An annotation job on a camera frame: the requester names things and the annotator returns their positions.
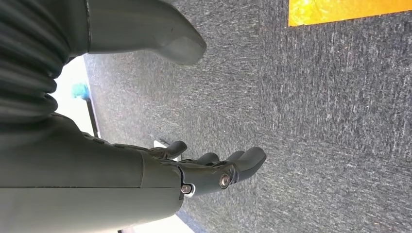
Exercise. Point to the teal object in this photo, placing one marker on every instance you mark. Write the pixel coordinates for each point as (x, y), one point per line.
(79, 91)

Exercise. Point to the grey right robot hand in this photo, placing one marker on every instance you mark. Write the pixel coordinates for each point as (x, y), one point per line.
(80, 180)

